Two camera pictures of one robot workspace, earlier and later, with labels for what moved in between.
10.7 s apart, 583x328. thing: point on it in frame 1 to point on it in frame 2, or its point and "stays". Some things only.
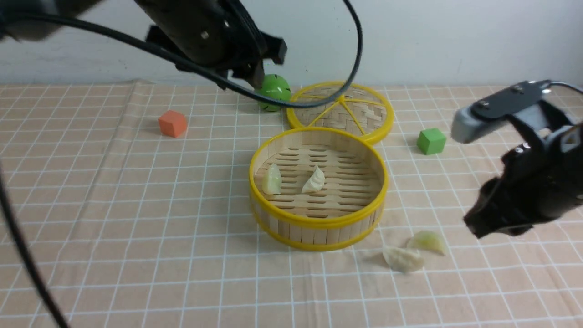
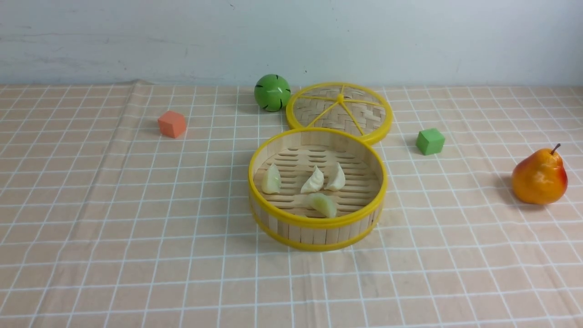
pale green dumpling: x=272 y=181 stays
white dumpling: x=402 y=260 to x=340 y=181
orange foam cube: x=172 y=124 stays
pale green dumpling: x=426 y=240 to x=323 y=204
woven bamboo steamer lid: x=360 y=110 stays
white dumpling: x=315 y=182 stays
